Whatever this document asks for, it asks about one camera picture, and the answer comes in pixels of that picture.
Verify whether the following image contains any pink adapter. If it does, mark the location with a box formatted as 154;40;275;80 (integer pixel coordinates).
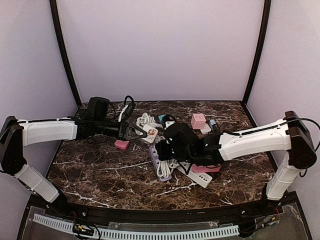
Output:
114;140;130;150

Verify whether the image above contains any white round power plug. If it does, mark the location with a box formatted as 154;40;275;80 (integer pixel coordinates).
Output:
140;124;159;145

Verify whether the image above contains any pink cube socket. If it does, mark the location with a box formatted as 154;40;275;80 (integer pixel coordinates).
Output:
190;113;206;130

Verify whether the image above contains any light blue charger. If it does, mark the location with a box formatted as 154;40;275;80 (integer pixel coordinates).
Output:
209;119;218;131

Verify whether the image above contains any white square adapter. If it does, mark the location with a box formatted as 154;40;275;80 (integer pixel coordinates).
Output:
200;123;212;135

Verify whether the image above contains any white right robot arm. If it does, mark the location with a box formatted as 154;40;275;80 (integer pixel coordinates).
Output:
155;111;319;201

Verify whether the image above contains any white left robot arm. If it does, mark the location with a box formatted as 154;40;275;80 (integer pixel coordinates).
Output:
0;95;148;204

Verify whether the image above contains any purple power strip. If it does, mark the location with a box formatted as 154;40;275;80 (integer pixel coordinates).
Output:
148;145;172;182

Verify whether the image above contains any teal power strip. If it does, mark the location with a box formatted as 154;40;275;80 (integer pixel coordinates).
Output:
157;114;165;125

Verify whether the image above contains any pink triangular power strip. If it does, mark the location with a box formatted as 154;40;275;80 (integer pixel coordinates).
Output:
192;164;222;173

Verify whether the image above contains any white power strip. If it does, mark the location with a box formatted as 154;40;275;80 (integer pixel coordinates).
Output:
176;162;213;188

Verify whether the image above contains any small circuit board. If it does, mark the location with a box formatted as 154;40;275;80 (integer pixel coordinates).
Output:
72;224;94;236

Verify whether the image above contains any white power cord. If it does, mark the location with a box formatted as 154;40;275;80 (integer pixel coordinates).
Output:
134;112;193;179

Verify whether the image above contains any black frame post right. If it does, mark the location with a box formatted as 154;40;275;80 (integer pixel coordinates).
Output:
241;0;272;106

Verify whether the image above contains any black frame post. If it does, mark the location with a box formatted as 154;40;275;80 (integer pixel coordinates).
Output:
49;0;82;108
241;0;272;106

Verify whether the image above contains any white cable duct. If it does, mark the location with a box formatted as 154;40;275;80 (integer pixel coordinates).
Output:
28;213;240;240

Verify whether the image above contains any black frame post left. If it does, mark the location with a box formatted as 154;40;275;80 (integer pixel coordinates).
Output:
49;0;82;108

